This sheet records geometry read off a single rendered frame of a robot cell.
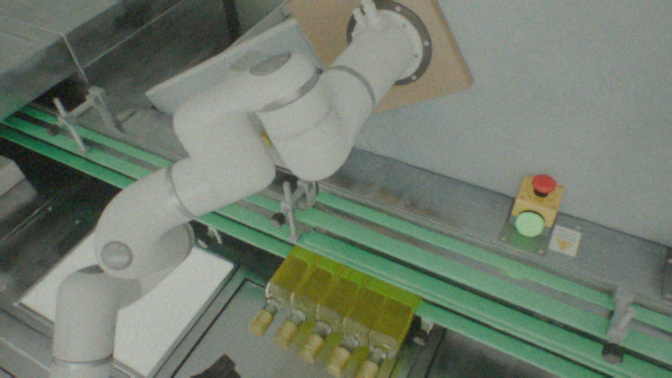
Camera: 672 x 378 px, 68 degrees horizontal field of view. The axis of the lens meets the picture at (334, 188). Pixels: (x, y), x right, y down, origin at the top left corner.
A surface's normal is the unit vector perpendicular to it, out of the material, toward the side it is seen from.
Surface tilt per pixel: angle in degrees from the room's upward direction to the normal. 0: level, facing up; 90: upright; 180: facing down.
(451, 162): 0
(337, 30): 0
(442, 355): 89
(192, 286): 90
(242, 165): 61
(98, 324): 82
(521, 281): 90
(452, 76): 0
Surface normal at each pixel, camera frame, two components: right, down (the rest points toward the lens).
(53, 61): 0.88, 0.32
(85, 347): 0.45, 0.10
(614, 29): -0.48, 0.66
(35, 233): -0.05, -0.69
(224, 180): -0.05, 0.65
